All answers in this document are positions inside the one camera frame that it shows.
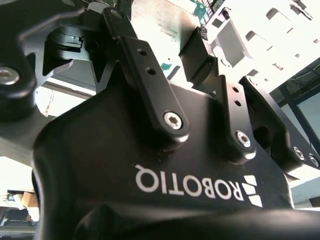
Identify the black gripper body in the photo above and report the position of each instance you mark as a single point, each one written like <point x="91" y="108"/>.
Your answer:
<point x="100" y="162"/>

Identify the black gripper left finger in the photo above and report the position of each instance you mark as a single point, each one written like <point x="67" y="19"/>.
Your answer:
<point x="150" y="87"/>

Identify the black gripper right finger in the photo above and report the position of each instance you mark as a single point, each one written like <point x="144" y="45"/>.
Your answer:
<point x="236" y="112"/>

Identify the silver CPU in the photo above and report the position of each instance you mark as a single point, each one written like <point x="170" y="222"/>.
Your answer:
<point x="175" y="15"/>

